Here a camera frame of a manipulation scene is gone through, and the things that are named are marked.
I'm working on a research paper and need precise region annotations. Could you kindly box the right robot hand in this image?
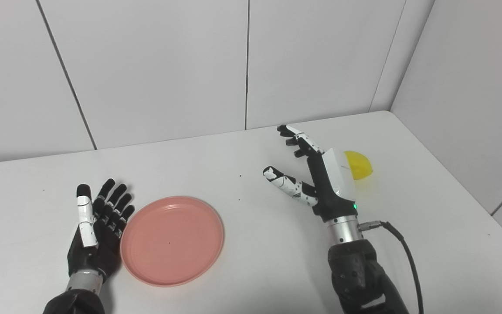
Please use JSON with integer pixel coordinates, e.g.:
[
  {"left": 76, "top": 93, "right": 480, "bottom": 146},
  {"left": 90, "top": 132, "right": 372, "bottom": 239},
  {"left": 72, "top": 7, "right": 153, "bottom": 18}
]
[{"left": 262, "top": 124, "right": 360, "bottom": 223}]

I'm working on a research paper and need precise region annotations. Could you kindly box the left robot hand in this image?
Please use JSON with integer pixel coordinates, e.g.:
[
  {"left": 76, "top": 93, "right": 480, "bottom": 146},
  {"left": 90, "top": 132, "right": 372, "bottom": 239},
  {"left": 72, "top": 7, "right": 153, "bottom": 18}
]
[{"left": 67, "top": 178, "right": 136, "bottom": 282}]

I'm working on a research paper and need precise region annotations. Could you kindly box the yellow lemon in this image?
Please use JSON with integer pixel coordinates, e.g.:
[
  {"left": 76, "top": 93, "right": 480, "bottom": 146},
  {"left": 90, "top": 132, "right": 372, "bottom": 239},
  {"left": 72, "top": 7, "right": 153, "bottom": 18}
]
[{"left": 344, "top": 150, "right": 373, "bottom": 181}]

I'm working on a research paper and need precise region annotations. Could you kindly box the pink plate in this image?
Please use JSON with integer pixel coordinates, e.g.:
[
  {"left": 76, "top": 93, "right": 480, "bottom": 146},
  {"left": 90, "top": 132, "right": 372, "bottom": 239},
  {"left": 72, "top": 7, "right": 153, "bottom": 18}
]
[{"left": 120, "top": 196, "right": 225, "bottom": 287}]

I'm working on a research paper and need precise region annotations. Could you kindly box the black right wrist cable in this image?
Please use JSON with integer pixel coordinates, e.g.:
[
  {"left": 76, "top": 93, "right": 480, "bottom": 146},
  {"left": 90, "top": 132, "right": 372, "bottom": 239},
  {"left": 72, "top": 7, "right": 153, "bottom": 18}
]
[{"left": 358, "top": 221, "right": 424, "bottom": 314}]

